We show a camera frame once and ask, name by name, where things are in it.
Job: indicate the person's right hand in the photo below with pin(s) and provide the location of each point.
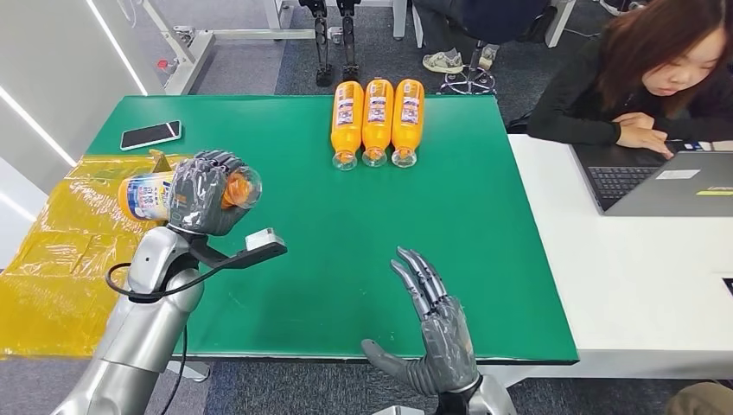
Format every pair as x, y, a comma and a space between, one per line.
644, 140

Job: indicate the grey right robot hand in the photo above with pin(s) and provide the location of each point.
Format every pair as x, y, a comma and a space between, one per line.
446, 349

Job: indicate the person's left hand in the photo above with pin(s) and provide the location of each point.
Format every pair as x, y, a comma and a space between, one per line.
633, 119

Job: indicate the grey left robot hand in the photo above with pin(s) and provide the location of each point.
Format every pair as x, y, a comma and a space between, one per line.
200, 197

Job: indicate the orange juice bottle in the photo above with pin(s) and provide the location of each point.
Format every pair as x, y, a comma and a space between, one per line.
407, 117
377, 117
143, 197
346, 117

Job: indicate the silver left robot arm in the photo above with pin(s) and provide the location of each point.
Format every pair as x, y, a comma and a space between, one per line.
143, 332

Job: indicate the grey laptop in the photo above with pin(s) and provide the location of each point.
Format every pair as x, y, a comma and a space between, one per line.
676, 186

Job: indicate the person at laptop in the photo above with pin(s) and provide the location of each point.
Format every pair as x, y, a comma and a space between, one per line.
578, 103

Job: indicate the black smartphone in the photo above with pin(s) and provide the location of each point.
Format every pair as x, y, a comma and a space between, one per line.
150, 135

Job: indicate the white desk leg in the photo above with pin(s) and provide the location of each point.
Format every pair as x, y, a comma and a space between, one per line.
558, 23

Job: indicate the green table mat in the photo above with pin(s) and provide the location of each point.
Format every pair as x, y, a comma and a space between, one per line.
320, 229

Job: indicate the small red knob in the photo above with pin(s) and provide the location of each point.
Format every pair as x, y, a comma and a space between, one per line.
163, 64

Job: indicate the yellow film wrapped cardboard box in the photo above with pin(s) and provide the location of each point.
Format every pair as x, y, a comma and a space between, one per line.
57, 269

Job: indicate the chrome office chair base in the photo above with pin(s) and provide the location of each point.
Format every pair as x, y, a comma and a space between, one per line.
468, 80

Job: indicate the seated person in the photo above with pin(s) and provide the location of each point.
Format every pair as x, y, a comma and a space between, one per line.
487, 17

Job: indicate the black robot leg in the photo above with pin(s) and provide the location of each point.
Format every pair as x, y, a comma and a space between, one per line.
348, 37
322, 40

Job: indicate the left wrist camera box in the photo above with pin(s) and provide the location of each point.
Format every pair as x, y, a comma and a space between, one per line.
260, 243

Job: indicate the white metal table frame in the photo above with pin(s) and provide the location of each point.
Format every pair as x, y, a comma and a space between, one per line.
195, 57

